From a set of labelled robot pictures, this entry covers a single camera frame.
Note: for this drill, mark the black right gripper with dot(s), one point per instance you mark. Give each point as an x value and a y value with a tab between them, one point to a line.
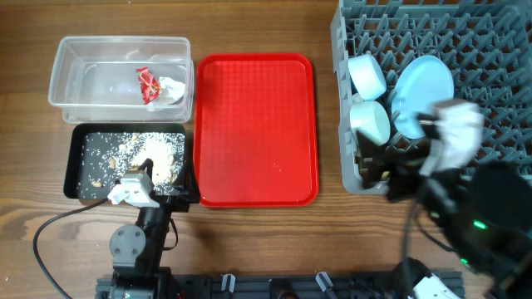
404	169

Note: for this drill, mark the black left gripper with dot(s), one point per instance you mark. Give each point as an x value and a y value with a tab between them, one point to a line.
188	193

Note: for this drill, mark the mint green bowl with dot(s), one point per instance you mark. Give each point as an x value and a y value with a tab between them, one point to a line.
370	119

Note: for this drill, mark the white napkin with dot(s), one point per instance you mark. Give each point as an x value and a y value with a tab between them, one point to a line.
172	93

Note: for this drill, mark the light blue food bowl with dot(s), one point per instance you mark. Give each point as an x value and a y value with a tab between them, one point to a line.
367	76

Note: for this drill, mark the light blue plate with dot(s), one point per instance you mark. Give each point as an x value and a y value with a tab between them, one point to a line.
425	81

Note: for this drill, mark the red snack wrapper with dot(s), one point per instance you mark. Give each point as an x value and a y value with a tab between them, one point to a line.
149	86

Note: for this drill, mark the yellow plastic cup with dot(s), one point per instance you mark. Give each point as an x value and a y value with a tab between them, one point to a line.
384	175

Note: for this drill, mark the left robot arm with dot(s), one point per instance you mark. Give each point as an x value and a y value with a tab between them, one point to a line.
137	249

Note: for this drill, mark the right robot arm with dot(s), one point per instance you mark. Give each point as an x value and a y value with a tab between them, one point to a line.
486	220

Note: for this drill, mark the grey dishwasher rack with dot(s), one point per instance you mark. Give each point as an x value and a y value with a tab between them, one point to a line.
485	44

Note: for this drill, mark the black square bin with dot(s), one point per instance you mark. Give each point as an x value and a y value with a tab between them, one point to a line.
80	131

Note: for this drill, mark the red plastic tray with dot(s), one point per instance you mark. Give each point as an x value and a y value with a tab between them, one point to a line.
255	139

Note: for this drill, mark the clear plastic storage bin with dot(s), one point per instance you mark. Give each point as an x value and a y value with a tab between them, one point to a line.
93	78

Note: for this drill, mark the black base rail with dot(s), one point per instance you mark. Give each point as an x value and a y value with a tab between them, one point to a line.
358	285

